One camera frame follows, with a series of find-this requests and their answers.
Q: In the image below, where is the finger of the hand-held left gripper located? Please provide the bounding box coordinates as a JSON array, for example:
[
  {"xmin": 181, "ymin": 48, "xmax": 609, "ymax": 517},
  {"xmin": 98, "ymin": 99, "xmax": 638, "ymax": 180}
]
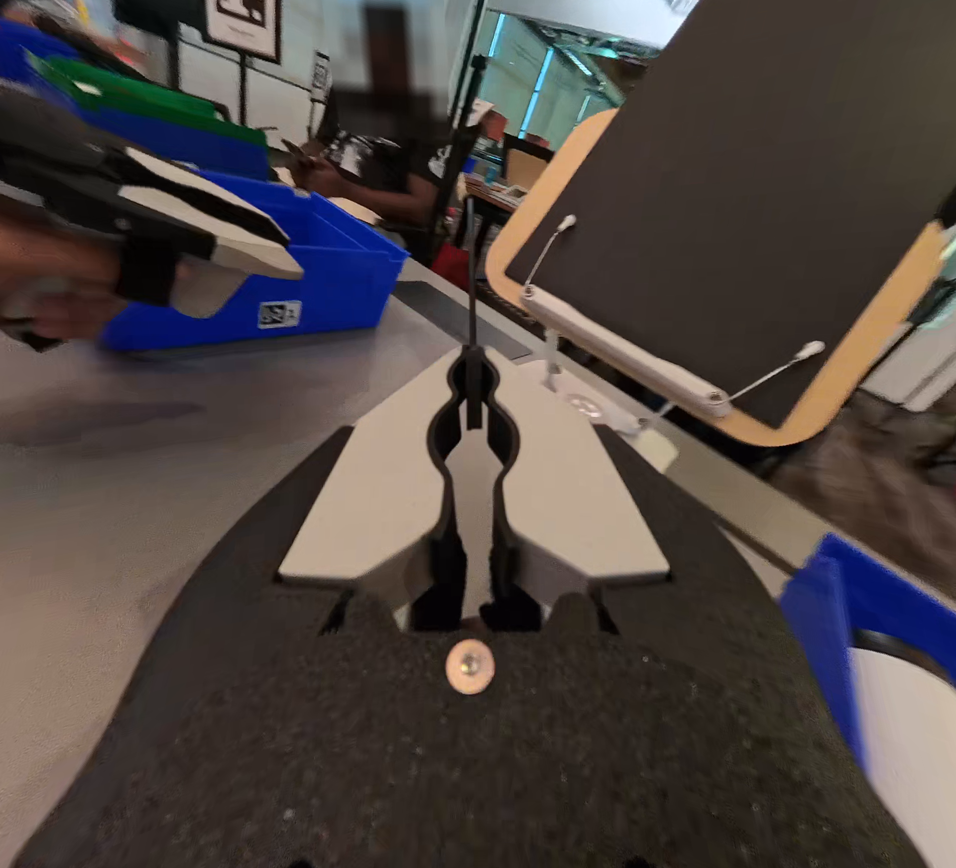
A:
[
  {"xmin": 118, "ymin": 184, "xmax": 305, "ymax": 280},
  {"xmin": 121, "ymin": 147, "xmax": 291, "ymax": 247}
]

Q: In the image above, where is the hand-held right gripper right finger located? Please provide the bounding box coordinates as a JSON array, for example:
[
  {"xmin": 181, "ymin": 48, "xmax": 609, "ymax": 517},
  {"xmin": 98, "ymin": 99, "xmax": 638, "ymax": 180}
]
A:
[{"xmin": 478, "ymin": 347, "xmax": 672, "ymax": 633}]

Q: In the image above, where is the blue plastic bin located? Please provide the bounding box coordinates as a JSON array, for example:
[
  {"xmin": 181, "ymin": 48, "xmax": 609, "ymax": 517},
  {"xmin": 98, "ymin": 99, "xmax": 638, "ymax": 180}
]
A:
[
  {"xmin": 779, "ymin": 533, "xmax": 956, "ymax": 772},
  {"xmin": 101, "ymin": 169, "xmax": 411, "ymax": 354},
  {"xmin": 0, "ymin": 20, "xmax": 271, "ymax": 182}
]

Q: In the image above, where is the green plastic bin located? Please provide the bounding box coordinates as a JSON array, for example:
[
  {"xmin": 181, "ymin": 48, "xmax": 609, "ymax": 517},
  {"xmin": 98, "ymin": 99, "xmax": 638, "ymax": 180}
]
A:
[{"xmin": 30, "ymin": 54, "xmax": 267, "ymax": 146}]

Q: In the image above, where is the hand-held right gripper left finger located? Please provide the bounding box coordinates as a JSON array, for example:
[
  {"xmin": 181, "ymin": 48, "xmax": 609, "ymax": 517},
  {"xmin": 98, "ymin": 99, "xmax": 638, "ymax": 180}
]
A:
[{"xmin": 278, "ymin": 347, "xmax": 470, "ymax": 633}]

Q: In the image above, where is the black wooden book stand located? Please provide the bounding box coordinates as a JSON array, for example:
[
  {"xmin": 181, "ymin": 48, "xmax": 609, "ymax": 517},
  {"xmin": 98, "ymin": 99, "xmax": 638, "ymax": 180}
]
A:
[{"xmin": 485, "ymin": 0, "xmax": 956, "ymax": 473}]

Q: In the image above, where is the black cable tie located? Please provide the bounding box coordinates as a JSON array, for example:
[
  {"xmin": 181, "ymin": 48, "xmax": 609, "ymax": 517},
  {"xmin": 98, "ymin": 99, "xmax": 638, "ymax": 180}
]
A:
[{"xmin": 463, "ymin": 196, "xmax": 486, "ymax": 433}]

